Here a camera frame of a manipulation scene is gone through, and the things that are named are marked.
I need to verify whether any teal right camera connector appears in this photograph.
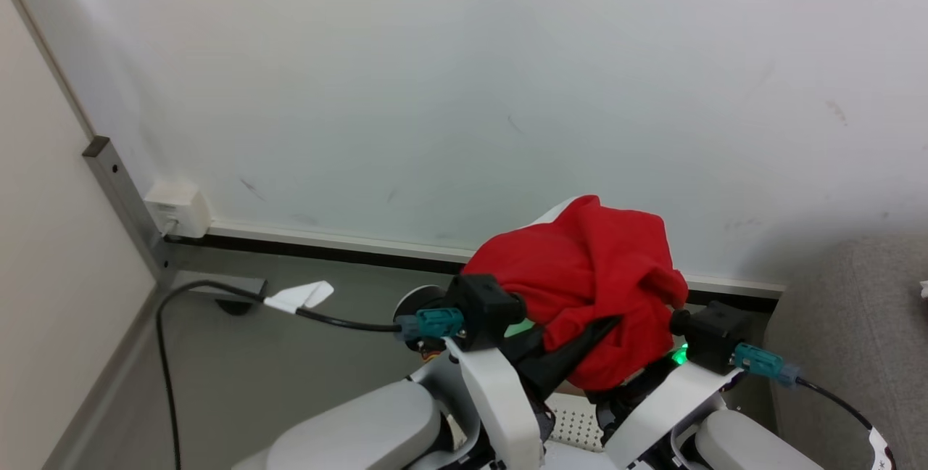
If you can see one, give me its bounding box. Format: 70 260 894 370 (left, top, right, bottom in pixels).
733 342 801 388

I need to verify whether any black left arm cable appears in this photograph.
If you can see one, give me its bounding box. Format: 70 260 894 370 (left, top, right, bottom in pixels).
155 279 404 470

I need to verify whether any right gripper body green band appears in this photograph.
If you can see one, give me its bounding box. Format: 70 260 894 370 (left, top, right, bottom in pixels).
589 345 691 424

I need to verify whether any red clothing item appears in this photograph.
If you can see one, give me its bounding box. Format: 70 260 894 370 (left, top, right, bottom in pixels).
462 194 689 392

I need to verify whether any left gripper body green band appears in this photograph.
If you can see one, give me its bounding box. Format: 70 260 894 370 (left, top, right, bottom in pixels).
500 319 549 376

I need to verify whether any beige perforated laundry basket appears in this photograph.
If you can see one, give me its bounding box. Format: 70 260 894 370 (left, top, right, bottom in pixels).
544 390 607 453

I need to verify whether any white cable tag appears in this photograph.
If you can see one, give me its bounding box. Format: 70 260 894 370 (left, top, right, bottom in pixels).
263 281 336 315

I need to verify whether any grey floor bracket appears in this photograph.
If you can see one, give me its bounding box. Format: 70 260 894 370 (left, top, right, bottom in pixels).
173 270 269 316

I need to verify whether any black and white baseboard strip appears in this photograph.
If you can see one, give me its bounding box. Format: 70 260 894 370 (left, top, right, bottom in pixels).
165 219 788 316

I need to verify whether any white wall outlet box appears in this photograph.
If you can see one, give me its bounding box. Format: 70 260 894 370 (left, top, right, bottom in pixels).
144 180 212 240

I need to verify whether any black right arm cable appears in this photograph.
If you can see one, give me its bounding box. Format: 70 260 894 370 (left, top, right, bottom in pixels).
796 377 898 470

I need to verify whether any teal left camera connector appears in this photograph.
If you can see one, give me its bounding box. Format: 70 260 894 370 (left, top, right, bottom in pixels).
395 308 465 342

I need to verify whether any grey metal corner post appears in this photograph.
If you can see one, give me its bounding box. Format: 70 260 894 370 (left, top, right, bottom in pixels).
81 136 173 286

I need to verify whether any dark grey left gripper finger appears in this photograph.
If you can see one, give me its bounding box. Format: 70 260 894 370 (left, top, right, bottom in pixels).
516 316 622 403

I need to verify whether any grey fabric sofa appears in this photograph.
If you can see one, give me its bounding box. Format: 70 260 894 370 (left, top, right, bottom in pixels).
763 233 928 470

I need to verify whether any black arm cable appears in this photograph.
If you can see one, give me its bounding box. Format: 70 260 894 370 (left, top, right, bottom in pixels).
796 377 898 470
155 279 404 470

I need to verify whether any teal camera connector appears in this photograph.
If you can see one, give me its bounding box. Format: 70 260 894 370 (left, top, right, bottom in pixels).
395 308 465 342
733 342 801 388

